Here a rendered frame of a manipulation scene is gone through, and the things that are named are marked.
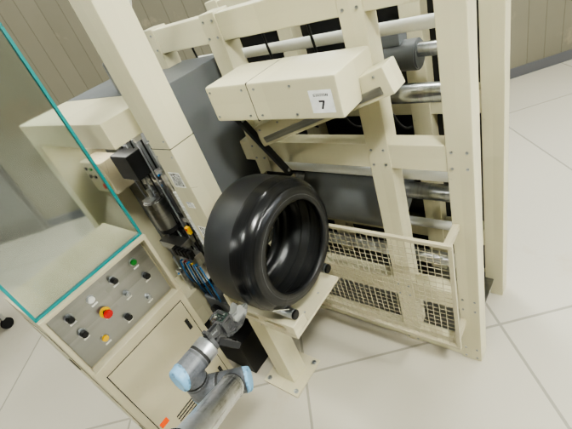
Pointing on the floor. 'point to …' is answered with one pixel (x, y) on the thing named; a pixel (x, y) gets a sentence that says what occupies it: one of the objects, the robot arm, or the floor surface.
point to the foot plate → (297, 379)
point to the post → (166, 131)
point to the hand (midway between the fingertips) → (245, 306)
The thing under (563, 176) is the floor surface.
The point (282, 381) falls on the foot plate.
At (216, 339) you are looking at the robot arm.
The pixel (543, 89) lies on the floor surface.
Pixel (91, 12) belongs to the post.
